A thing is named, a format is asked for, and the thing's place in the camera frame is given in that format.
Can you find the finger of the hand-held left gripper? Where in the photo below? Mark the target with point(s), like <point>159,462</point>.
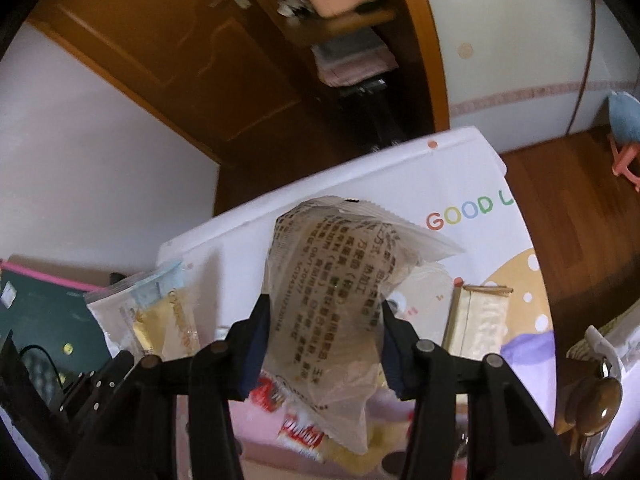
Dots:
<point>15,380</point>
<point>95,390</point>

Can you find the wooden shelf unit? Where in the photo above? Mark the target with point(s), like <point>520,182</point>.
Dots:
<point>426,60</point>

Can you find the wooden bed frame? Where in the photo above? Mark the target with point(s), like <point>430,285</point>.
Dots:
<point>597,400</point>

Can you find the green chalkboard with pink frame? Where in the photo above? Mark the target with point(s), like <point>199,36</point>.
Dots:
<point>45,310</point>

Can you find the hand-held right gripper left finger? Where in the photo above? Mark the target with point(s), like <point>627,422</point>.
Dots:
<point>254,347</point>

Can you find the stack of folded cloths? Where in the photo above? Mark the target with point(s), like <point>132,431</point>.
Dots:
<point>355,62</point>

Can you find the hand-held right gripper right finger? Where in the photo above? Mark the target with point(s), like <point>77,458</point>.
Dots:
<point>395,357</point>

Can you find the beige long snack packet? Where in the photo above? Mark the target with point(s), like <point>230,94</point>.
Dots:
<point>475,325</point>

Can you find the yellow clear snack packet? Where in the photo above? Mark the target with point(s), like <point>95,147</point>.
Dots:
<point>160,325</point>

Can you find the white bed sheet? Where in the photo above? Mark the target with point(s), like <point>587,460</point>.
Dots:
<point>622,435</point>

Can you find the pink plastic stool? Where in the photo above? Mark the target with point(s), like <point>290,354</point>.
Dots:
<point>625,160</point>

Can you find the brown wooden door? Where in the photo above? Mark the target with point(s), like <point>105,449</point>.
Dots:
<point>150,35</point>

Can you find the red white snack packet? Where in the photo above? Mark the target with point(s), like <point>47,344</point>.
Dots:
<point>300,435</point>

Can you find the printed cartoon tablecloth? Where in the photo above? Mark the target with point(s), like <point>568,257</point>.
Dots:
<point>475,185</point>

